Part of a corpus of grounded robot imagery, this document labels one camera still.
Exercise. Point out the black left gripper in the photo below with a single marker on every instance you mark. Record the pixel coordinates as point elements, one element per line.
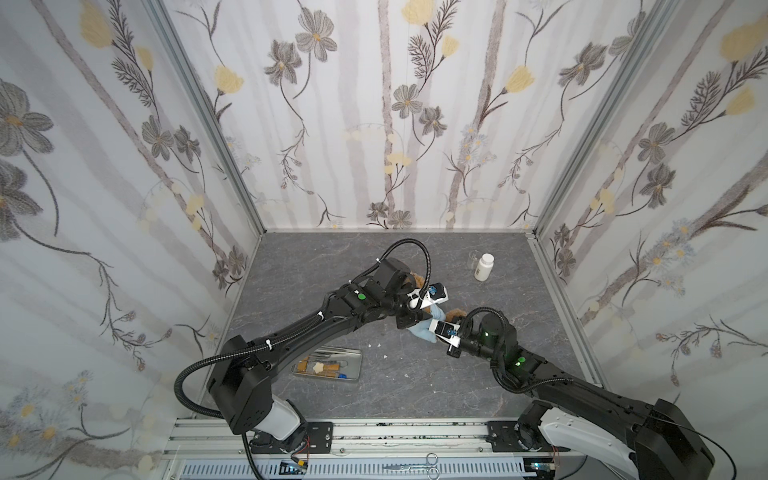
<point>411,298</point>

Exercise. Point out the light blue fleece hoodie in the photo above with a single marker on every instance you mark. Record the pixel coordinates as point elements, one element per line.
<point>422,329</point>

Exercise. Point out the brown teddy bear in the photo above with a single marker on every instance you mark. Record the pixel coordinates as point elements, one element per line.
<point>452,316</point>

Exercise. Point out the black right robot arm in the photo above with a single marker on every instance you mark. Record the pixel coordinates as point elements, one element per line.
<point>647,441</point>

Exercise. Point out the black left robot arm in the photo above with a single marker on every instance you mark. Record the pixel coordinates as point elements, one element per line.
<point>236,384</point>

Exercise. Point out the white plastic bottle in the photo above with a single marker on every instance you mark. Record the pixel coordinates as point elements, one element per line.
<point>484,267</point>

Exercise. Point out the clear plastic cup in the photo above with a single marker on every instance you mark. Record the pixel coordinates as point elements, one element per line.
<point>473,259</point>

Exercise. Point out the metal scissors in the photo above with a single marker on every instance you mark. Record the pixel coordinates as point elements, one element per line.
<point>429,467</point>

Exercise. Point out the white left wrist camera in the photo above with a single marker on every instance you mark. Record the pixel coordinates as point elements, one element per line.
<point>435,294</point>

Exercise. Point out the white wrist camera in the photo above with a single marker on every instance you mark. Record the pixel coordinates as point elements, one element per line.
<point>435,294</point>
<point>446,332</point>

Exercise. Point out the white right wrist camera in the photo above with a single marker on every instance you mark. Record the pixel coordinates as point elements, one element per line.
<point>446,332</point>

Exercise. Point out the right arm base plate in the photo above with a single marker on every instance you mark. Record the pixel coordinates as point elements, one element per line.
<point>508,436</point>

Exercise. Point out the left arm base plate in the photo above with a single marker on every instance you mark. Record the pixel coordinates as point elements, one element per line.
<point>312,437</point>

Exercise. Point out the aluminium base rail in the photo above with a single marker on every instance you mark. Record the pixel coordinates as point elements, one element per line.
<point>205,449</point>

